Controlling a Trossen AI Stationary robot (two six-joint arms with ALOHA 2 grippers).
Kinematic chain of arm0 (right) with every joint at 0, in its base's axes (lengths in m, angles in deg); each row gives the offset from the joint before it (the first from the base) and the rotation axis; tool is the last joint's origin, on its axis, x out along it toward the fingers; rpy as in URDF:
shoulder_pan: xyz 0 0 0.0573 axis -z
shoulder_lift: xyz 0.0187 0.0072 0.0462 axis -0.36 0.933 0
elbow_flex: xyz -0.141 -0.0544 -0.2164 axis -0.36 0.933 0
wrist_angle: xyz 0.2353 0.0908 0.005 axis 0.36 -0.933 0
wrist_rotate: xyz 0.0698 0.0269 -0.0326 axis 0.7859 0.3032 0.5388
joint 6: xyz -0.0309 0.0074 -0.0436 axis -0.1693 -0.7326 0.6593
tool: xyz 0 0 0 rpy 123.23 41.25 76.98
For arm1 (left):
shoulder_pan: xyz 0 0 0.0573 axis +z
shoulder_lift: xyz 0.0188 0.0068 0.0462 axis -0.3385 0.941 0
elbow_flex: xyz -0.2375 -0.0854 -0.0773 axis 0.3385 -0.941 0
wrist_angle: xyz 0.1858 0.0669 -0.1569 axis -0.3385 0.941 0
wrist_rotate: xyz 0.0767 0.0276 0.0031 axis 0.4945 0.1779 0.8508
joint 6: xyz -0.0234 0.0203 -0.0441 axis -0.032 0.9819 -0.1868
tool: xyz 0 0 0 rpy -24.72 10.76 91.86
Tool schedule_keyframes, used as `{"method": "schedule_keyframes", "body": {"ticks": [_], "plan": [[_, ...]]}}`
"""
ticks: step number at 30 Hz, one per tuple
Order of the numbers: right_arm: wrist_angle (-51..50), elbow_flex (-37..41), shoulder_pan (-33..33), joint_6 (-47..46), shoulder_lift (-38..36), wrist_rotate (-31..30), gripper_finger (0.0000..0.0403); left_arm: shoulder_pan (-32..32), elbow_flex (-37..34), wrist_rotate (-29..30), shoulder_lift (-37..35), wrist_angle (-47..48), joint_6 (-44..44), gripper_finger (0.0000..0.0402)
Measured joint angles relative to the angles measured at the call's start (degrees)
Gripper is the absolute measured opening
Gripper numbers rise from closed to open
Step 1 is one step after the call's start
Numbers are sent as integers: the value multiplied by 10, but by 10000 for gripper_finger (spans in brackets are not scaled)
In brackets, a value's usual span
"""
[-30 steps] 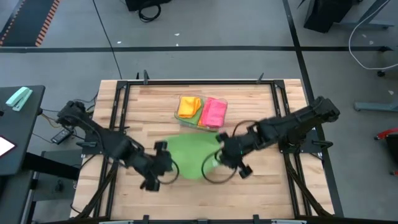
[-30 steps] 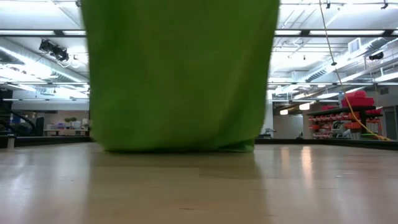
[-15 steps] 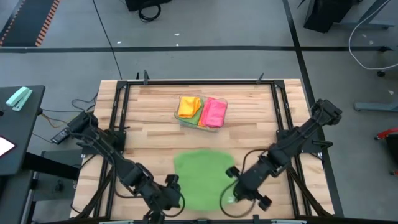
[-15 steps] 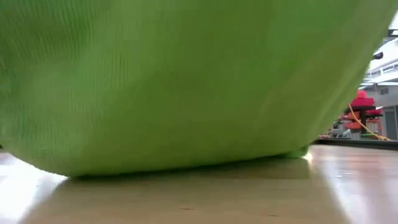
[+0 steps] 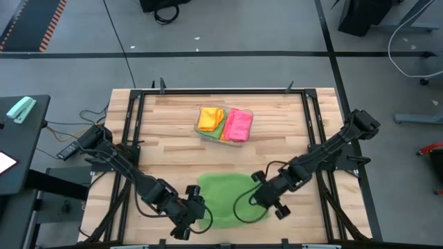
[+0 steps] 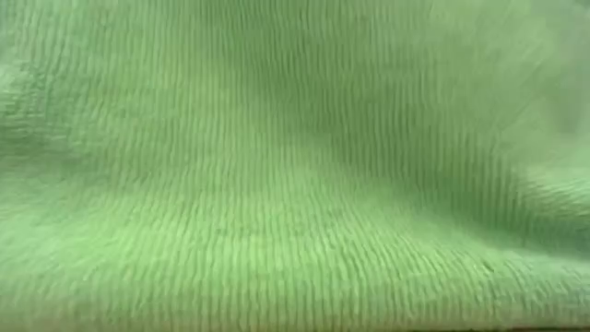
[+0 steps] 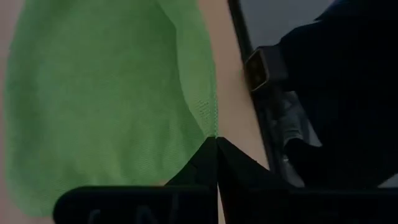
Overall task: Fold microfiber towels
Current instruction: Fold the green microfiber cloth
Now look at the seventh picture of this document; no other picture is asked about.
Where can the green microfiber towel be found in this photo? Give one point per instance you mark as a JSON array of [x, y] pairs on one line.
[[93, 109]]

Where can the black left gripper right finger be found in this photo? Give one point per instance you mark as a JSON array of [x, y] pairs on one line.
[[242, 174]]

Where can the black stereo camera box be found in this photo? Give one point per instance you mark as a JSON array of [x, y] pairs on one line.
[[264, 67]]

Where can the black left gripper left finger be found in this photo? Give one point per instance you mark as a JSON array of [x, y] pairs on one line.
[[202, 171]]

